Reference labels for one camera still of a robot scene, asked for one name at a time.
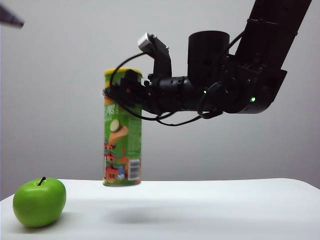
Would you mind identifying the black camera cable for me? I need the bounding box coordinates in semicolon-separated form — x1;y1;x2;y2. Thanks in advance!
108;51;176;121

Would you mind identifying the green chips can yellow lid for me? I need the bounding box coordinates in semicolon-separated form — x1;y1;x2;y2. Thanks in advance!
102;67;144;187

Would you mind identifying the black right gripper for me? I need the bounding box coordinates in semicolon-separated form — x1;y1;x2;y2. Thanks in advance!
101;69;194;115

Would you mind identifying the green apple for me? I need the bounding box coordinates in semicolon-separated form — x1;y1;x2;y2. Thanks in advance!
12;176;67;229

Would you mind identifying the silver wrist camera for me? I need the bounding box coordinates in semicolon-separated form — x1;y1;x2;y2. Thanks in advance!
136;32;157;53

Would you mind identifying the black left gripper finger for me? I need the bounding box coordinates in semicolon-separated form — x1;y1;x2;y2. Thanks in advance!
0;4;25;28

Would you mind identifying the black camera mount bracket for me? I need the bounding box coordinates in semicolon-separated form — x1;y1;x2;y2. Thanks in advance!
148;34;173;79

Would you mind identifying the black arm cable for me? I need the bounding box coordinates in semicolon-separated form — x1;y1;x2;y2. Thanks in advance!
155;81;224;127

